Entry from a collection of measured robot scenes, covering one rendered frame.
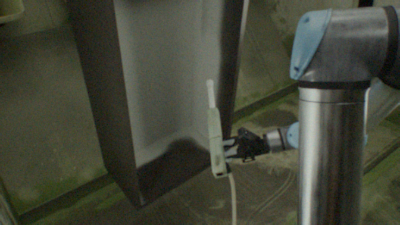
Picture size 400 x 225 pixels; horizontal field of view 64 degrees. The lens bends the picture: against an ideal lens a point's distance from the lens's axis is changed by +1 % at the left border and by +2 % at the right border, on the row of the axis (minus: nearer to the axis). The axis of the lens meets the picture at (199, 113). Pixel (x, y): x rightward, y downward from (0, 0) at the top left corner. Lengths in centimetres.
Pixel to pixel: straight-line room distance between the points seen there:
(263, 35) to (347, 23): 278
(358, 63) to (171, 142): 147
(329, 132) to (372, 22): 18
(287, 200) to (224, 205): 40
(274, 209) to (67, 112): 154
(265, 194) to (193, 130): 65
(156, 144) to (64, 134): 75
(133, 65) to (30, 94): 105
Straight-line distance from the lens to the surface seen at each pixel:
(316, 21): 56
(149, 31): 152
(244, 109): 295
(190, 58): 174
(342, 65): 55
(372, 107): 80
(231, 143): 124
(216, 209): 212
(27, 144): 237
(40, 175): 236
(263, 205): 214
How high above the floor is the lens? 159
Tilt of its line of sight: 29 degrees down
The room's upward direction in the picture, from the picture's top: 6 degrees counter-clockwise
